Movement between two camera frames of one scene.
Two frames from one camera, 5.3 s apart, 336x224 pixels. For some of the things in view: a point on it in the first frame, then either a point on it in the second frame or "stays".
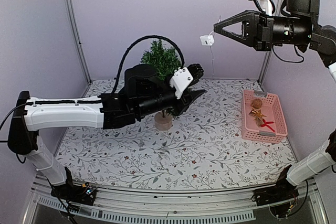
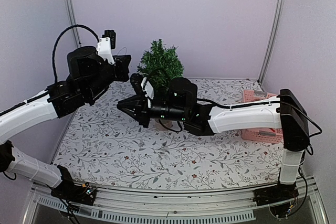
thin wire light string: x=211 y=49 to x=122 y=49
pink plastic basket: x=273 y=109 stays
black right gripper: x=263 y=30 to x=140 y=108
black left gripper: x=188 y=98 to x=123 y=61
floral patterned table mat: x=203 y=150 stays
